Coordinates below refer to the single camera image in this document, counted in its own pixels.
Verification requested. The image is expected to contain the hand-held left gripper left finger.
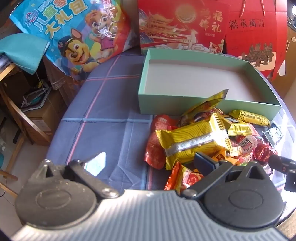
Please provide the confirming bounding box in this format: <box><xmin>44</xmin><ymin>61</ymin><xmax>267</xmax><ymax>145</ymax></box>
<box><xmin>35</xmin><ymin>152</ymin><xmax>119</xmax><ymax>199</ymax></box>

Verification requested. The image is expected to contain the black white snack packet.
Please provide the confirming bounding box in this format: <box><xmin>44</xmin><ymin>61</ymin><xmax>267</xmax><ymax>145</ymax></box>
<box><xmin>262</xmin><ymin>122</ymin><xmax>284</xmax><ymax>147</ymax></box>

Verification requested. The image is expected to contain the blue cartoon dog snack bag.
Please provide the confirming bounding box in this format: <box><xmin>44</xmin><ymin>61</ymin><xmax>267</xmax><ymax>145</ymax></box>
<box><xmin>9</xmin><ymin>0</ymin><xmax>133</xmax><ymax>80</ymax></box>

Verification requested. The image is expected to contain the clear jelly cup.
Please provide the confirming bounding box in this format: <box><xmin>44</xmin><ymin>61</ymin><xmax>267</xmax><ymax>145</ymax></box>
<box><xmin>235</xmin><ymin>135</ymin><xmax>258</xmax><ymax>154</ymax></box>

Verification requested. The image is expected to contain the wooden wardrobe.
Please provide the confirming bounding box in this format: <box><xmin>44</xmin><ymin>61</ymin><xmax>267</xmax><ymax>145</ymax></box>
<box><xmin>272</xmin><ymin>21</ymin><xmax>296</xmax><ymax>98</ymax></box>

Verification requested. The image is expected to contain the pale green cardboard box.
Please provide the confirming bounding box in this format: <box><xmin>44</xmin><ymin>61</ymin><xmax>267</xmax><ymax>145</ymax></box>
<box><xmin>137</xmin><ymin>48</ymin><xmax>282</xmax><ymax>121</ymax></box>

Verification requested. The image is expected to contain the slim yellow snack packet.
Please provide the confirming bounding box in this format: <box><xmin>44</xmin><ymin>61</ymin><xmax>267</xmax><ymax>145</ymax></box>
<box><xmin>181</xmin><ymin>89</ymin><xmax>228</xmax><ymax>126</ymax></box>

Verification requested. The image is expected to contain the yellow bar snack packet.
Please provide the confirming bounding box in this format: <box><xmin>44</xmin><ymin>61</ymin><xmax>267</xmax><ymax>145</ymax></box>
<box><xmin>229</xmin><ymin>110</ymin><xmax>271</xmax><ymax>127</ymax></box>

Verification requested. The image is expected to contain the small yellow snack packet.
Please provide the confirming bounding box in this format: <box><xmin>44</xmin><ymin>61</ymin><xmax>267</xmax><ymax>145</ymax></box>
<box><xmin>222</xmin><ymin>115</ymin><xmax>253</xmax><ymax>138</ymax></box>

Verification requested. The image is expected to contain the orange clear strip snack packet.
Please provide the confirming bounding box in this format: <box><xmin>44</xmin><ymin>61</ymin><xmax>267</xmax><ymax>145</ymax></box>
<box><xmin>211</xmin><ymin>148</ymin><xmax>241</xmax><ymax>166</ymax></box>

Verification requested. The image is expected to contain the blue plaid bedsheet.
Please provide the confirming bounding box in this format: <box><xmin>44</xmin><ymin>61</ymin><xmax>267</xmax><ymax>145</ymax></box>
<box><xmin>46</xmin><ymin>50</ymin><xmax>296</xmax><ymax>193</ymax></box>

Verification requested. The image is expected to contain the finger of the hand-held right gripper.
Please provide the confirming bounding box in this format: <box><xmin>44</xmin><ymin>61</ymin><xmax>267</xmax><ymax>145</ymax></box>
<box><xmin>269</xmin><ymin>154</ymin><xmax>296</xmax><ymax>193</ymax></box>

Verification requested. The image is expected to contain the red deer print gift box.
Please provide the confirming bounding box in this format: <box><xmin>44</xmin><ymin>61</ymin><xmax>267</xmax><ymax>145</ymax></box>
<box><xmin>138</xmin><ymin>0</ymin><xmax>229</xmax><ymax>56</ymax></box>

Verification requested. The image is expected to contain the teal cloth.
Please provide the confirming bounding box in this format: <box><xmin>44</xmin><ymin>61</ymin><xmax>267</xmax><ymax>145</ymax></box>
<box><xmin>0</xmin><ymin>33</ymin><xmax>51</xmax><ymax>75</ymax></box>

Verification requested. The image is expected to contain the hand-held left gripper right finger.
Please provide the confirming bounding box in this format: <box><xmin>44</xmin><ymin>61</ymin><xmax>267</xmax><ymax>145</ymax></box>
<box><xmin>181</xmin><ymin>152</ymin><xmax>269</xmax><ymax>200</ymax></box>

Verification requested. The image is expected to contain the large yellow snack packet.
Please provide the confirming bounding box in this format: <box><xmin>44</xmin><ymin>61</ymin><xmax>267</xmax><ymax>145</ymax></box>
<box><xmin>156</xmin><ymin>113</ymin><xmax>232</xmax><ymax>171</ymax></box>

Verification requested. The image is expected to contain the red foil snack packet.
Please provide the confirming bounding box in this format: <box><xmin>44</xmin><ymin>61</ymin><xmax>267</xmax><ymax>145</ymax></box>
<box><xmin>253</xmin><ymin>141</ymin><xmax>278</xmax><ymax>165</ymax></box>

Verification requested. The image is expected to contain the wooden chair frame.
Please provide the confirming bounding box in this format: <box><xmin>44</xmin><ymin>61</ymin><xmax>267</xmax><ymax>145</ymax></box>
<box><xmin>0</xmin><ymin>64</ymin><xmax>33</xmax><ymax>197</ymax></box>

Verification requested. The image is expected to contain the brown cardboard box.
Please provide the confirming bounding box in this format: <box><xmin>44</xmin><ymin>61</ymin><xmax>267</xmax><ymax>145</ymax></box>
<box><xmin>22</xmin><ymin>90</ymin><xmax>67</xmax><ymax>146</ymax></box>

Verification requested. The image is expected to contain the red figures print gift bag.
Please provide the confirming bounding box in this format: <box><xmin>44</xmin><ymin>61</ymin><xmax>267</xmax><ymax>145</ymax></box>
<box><xmin>222</xmin><ymin>0</ymin><xmax>292</xmax><ymax>80</ymax></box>

